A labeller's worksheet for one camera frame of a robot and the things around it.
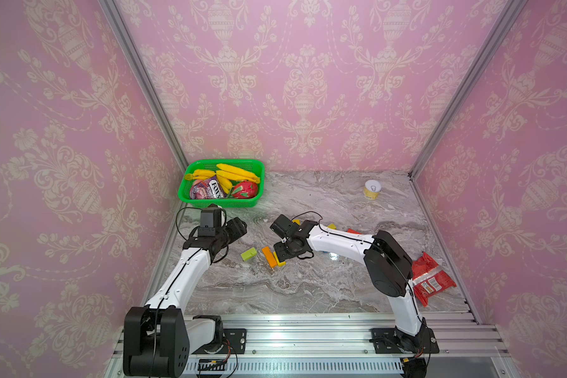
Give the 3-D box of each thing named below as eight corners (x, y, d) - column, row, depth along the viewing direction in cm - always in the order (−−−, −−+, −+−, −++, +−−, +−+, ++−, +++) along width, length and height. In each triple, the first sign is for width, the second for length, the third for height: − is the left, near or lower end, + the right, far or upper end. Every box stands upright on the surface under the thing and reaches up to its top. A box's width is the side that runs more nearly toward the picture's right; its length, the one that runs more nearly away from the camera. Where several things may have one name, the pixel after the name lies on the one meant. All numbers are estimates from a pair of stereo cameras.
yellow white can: (365, 199, 113) (368, 191, 109) (362, 187, 118) (364, 179, 114) (379, 199, 113) (383, 191, 109) (376, 187, 118) (379, 179, 114)
